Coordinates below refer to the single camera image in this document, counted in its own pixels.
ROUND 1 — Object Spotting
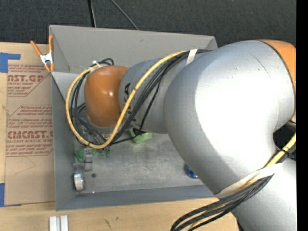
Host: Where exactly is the small dark green toy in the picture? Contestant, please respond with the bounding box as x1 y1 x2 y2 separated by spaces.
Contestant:
74 149 85 162

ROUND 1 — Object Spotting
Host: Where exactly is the white and grey round roll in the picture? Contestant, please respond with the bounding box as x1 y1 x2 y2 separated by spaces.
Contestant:
73 172 86 192

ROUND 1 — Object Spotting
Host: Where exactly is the grey metal bin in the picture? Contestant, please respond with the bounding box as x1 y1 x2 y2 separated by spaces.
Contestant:
49 25 218 212

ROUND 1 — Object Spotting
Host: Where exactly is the light green toy block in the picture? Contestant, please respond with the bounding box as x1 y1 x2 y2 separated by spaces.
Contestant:
127 128 153 144

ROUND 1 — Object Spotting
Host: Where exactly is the brown cardboard board red print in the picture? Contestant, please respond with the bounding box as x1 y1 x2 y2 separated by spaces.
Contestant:
0 41 56 208

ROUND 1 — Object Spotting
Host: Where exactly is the blue round thing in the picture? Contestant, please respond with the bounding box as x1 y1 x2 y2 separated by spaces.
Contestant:
184 163 199 179

